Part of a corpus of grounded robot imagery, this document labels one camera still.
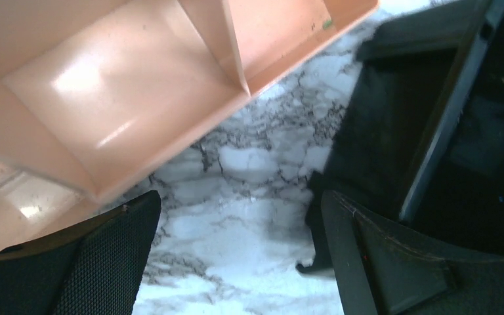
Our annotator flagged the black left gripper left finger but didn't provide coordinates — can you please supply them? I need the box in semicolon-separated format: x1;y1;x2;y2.
0;190;161;314

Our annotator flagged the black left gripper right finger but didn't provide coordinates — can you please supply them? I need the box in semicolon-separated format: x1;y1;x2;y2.
321;191;504;314

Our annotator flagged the black left card bin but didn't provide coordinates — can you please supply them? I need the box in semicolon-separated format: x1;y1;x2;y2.
296;1;504;274

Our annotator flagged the peach plastic file organizer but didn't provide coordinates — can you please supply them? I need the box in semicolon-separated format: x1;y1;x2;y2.
0;0;378;251

